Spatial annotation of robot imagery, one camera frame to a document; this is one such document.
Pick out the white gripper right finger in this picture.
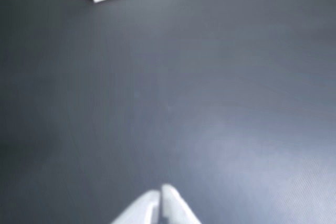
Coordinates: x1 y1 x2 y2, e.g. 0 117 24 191
160 184 203 224

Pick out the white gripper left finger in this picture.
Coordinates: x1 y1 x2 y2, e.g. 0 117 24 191
110 189 161 224

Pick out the dark grey mat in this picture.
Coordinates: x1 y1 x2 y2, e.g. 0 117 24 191
0 0 336 224

